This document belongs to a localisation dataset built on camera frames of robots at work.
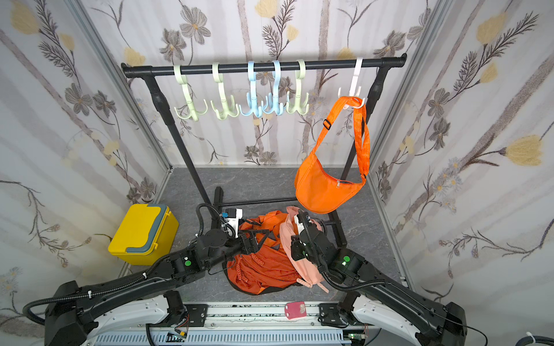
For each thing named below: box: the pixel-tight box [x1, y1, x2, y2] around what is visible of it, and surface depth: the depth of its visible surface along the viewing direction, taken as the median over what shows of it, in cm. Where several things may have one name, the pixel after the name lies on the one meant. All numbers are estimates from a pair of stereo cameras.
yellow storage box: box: [108, 203, 180, 266], surface depth 81 cm
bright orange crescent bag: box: [295, 96, 371, 215], surface depth 75 cm
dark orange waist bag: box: [227, 210, 302, 295], surface depth 80 cm
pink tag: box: [284, 301, 307, 320], surface depth 76 cm
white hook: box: [337, 56, 366, 110], surface depth 55 cm
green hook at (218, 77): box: [210, 61, 239, 120], surface depth 49 cm
